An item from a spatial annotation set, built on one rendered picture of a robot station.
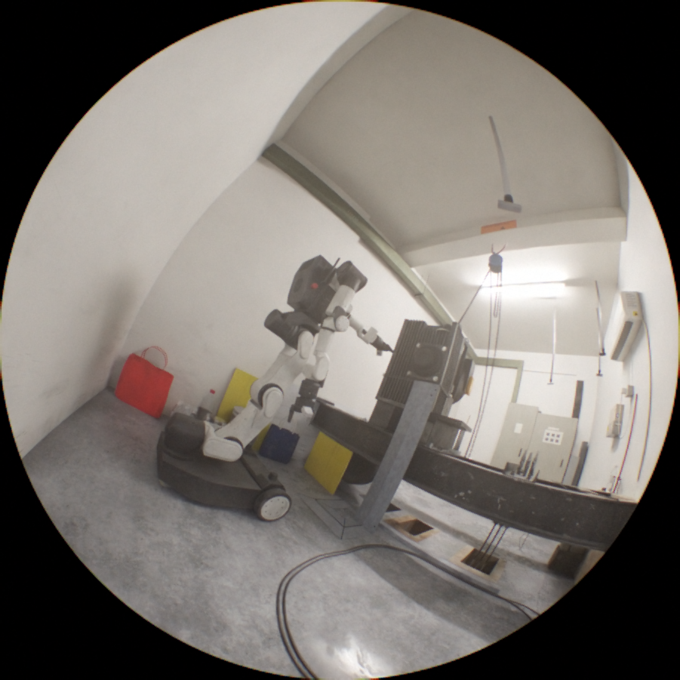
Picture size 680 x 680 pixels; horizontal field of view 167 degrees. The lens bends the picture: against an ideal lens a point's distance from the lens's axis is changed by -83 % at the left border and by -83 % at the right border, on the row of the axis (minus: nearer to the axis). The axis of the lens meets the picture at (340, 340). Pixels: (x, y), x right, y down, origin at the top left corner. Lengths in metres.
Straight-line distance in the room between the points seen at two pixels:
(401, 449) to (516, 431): 3.29
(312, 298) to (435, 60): 1.99
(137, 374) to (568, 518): 2.72
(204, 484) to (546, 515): 1.63
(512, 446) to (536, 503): 3.15
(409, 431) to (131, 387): 1.94
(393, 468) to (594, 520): 1.27
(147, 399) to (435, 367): 2.10
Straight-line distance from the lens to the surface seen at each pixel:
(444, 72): 2.16
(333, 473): 2.02
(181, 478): 1.14
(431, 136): 2.30
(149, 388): 1.88
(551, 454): 4.50
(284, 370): 1.22
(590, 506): 1.50
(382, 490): 1.57
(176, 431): 1.14
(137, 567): 0.89
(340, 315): 1.10
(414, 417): 1.51
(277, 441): 2.13
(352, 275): 1.20
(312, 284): 1.23
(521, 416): 4.60
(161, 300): 2.00
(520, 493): 1.45
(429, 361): 1.68
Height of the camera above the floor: 0.74
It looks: 14 degrees up
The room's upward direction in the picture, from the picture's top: 24 degrees clockwise
